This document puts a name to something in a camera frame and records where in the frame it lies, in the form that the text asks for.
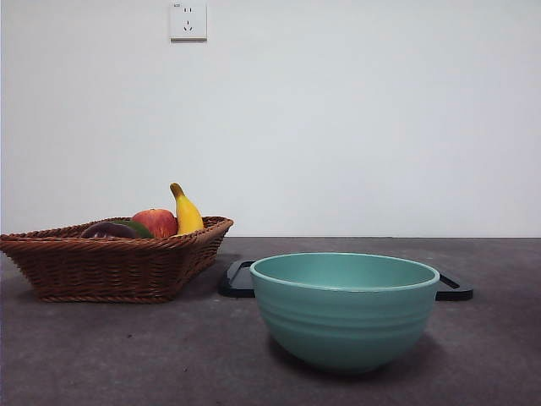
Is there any dark purple plum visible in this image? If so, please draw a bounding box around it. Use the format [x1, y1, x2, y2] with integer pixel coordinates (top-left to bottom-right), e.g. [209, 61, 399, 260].
[79, 222, 136, 239]

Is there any white wall socket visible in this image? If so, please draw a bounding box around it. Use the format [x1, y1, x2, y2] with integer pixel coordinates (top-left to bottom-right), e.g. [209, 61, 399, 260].
[170, 2, 208, 42]

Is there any green mango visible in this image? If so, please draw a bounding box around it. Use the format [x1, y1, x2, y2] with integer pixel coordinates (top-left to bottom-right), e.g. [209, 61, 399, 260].
[112, 218, 154, 239]

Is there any teal ribbed bowl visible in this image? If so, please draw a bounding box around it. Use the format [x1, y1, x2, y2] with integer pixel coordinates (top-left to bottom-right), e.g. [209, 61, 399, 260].
[249, 252, 440, 376]

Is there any brown wicker basket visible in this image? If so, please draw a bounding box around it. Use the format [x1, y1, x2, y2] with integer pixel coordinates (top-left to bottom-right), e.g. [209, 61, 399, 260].
[0, 216, 235, 304]

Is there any black rectangular tray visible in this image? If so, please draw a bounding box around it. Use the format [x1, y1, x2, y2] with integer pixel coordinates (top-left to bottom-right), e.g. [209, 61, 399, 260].
[217, 260, 473, 301]

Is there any red apple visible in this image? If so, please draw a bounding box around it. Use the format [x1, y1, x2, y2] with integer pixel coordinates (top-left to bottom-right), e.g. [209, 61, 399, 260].
[131, 207, 178, 238]

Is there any yellow banana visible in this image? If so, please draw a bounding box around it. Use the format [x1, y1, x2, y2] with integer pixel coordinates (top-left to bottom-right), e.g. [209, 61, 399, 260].
[169, 182, 205, 235]

